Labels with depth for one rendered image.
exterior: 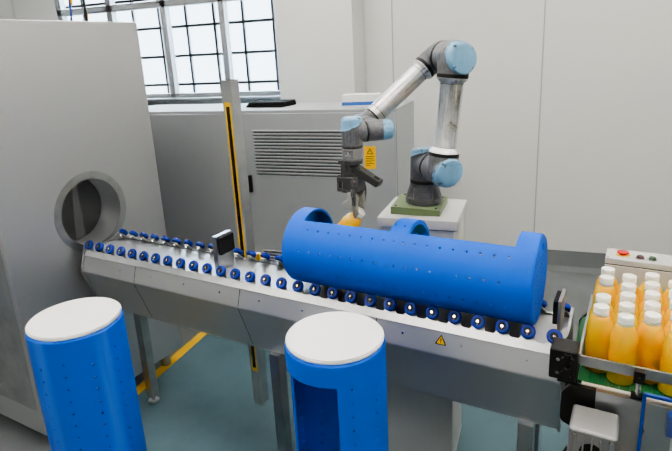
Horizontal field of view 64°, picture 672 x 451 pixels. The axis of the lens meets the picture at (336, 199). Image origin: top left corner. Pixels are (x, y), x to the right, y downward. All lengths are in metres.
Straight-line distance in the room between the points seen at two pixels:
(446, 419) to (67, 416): 1.49
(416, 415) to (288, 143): 1.88
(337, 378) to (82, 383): 0.81
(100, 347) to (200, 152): 2.31
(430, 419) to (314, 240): 1.06
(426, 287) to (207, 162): 2.47
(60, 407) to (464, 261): 1.30
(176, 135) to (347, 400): 2.86
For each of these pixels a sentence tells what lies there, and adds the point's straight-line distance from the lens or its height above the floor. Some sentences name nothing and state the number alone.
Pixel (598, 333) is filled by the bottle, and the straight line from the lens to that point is 1.68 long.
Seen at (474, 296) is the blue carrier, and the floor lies 1.07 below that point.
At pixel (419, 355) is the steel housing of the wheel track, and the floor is 0.81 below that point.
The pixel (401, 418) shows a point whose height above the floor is 0.21.
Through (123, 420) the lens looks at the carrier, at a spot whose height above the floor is 0.69.
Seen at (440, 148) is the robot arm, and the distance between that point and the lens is 2.07.
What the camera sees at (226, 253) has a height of 0.99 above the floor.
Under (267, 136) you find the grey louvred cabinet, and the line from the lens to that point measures 3.64.
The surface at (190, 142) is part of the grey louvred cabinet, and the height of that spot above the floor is 1.23.
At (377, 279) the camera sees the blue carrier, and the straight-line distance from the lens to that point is 1.82.
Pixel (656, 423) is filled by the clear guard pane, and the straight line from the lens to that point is 1.65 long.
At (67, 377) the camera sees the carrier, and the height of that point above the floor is 0.91.
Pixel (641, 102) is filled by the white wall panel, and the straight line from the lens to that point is 4.54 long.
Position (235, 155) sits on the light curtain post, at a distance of 2.58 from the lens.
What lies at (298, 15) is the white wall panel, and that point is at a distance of 4.54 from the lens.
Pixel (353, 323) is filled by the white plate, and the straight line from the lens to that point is 1.61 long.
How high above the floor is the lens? 1.81
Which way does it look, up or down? 15 degrees down
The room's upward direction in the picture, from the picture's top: 3 degrees counter-clockwise
